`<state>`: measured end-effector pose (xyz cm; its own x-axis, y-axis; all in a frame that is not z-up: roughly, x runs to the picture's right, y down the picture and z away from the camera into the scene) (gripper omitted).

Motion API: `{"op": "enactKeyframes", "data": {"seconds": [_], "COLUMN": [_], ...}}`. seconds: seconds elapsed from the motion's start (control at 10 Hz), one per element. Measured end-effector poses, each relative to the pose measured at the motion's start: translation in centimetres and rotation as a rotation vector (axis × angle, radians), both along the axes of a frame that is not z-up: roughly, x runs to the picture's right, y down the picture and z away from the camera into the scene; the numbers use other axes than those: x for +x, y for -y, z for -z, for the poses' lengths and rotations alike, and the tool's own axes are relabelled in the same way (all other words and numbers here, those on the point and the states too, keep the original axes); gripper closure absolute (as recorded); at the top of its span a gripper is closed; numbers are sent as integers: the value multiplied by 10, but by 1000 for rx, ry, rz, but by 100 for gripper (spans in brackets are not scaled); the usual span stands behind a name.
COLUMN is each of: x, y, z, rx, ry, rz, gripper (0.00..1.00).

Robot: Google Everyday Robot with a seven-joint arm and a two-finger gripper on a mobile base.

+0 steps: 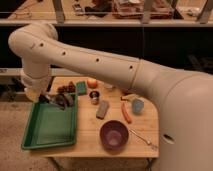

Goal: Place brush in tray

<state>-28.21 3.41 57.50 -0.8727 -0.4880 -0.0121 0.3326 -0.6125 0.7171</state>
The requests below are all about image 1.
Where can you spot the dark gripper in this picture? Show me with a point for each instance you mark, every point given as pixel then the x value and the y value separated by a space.
pixel 60 100

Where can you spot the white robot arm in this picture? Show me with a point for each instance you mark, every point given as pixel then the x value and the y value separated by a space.
pixel 184 99

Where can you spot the green plastic tray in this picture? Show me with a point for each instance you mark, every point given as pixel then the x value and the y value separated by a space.
pixel 48 126

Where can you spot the bunch of dark grapes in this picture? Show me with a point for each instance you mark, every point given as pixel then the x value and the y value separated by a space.
pixel 69 88

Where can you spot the green sponge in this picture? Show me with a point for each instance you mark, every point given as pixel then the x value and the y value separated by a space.
pixel 81 88

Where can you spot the small metal cup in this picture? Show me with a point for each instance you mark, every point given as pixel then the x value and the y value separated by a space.
pixel 94 96

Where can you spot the orange fruit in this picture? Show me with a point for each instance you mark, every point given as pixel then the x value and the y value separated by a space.
pixel 92 83

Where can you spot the purple bowl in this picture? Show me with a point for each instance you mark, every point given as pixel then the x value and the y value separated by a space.
pixel 113 135

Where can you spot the orange carrot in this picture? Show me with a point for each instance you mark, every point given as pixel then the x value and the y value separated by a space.
pixel 125 114

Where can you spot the blue cup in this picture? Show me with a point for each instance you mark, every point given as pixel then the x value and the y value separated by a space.
pixel 137 106

